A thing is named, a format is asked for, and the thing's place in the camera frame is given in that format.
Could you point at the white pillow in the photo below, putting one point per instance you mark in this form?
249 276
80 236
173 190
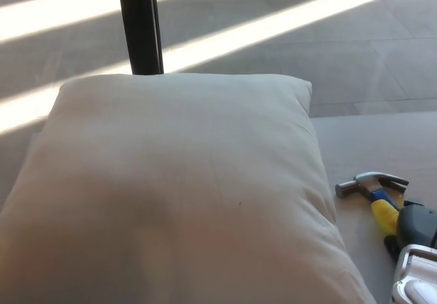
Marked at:
170 191

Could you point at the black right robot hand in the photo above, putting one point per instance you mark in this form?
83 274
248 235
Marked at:
418 225

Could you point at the claw hammer with yellow cloth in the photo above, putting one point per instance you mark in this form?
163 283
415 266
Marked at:
370 181

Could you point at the black vertical post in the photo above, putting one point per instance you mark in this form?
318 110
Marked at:
141 24

